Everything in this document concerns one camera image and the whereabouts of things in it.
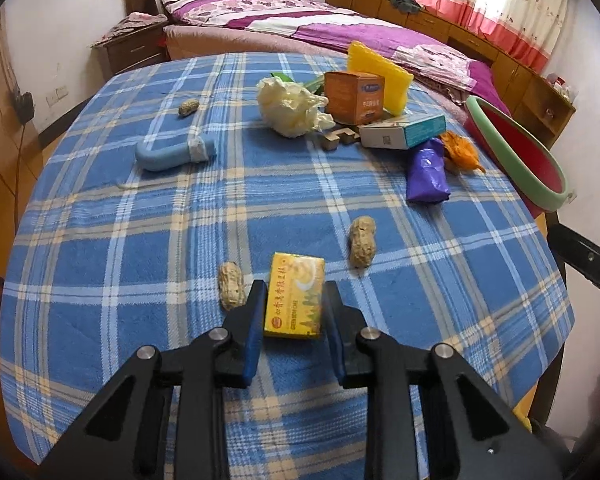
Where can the grey cloth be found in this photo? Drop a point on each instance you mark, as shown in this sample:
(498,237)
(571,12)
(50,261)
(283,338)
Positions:
(402,0)

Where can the crumpled white tissue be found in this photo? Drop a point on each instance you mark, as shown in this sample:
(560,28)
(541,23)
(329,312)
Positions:
(287,105)

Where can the purple plastic packet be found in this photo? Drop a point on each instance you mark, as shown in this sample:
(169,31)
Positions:
(427,172)

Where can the blue plaid blanket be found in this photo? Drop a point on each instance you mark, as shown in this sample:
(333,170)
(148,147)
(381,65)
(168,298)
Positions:
(155,240)

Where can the green snack wrapper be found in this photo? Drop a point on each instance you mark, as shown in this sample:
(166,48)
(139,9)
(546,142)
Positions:
(314,84)

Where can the yellow sponge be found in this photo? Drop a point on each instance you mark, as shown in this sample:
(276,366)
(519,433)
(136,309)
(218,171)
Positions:
(387,80)

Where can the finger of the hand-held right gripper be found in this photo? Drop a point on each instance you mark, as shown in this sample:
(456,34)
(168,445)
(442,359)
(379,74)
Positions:
(590,262)

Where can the black table frame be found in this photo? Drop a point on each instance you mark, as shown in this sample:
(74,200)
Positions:
(555,335)

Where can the yellow snack box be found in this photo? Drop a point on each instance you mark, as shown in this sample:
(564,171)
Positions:
(292,292)

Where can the white wall socket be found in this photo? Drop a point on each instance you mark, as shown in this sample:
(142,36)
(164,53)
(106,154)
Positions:
(57,96)

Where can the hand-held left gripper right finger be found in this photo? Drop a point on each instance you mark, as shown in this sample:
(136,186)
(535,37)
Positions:
(333,336)

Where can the black plug adapter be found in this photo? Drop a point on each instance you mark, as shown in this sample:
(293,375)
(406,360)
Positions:
(25,105)

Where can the dark wooden nightstand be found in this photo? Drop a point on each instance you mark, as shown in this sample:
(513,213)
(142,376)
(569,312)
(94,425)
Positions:
(132,52)

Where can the bed with purple blanket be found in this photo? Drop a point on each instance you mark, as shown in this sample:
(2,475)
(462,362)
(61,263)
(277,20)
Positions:
(290,17)

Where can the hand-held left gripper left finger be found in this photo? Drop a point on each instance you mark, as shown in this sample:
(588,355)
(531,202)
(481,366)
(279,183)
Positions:
(255,336)

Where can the teal and white box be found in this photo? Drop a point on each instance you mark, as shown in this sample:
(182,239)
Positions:
(405,132)

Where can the orange cardboard box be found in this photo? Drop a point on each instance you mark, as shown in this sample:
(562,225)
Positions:
(352,97)

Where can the bed with pink sheet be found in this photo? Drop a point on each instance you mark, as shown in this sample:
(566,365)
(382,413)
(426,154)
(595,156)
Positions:
(195,40)

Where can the pink and white curtain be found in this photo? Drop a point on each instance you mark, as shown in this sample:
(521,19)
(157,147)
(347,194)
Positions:
(490,0)

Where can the wooden wardrobe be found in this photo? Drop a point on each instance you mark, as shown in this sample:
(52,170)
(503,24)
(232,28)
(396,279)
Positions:
(0,150)

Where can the long wooden cabinet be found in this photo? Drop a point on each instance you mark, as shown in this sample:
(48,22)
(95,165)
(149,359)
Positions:
(510,72)

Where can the crumpled orange wrapper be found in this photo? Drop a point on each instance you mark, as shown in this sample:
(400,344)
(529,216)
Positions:
(461,152)

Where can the floral cloth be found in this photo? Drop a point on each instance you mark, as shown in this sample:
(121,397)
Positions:
(127,25)

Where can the small items on cabinet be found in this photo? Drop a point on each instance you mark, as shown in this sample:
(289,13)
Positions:
(562,89)

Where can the blue foam tube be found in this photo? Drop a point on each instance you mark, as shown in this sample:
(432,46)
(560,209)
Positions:
(167,154)

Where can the red basin with green rim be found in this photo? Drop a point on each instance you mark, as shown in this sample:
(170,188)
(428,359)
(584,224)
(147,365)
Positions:
(517,147)

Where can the peanut in shell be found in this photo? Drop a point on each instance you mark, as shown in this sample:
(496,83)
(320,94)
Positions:
(188,107)
(362,245)
(231,286)

